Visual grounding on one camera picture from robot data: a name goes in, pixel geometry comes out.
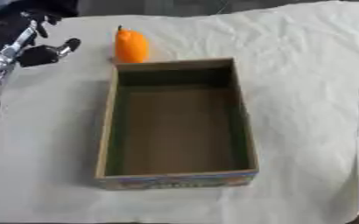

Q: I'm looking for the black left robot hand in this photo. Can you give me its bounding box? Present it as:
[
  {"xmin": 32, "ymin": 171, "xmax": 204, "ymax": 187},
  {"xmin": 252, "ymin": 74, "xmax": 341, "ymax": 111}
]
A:
[{"xmin": 0, "ymin": 0, "xmax": 83, "ymax": 68}]

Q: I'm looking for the tan cardboard box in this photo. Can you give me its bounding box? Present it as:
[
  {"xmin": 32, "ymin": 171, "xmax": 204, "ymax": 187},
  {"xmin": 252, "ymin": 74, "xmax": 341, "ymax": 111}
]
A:
[{"xmin": 94, "ymin": 57, "xmax": 261, "ymax": 191}]

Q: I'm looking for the orange toy fruit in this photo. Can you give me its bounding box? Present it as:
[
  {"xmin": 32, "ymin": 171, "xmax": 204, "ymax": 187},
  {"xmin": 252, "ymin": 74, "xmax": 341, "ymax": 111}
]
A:
[{"xmin": 113, "ymin": 24, "xmax": 151, "ymax": 64}]

